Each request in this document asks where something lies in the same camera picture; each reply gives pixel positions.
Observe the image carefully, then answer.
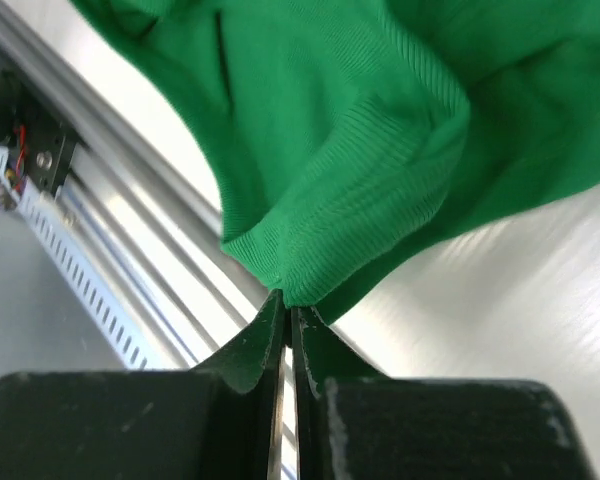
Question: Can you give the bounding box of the green tank top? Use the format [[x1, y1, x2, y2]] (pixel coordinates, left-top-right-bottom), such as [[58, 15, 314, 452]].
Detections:
[[76, 1, 600, 322]]

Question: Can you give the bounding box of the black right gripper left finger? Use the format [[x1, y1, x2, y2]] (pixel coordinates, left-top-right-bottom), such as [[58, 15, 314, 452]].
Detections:
[[0, 291, 284, 479]]

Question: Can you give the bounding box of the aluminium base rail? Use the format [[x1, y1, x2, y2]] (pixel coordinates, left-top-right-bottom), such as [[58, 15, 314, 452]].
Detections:
[[0, 1, 267, 369]]

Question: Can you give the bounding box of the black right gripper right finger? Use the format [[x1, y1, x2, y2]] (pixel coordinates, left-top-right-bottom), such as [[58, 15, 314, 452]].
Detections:
[[290, 308, 595, 479]]

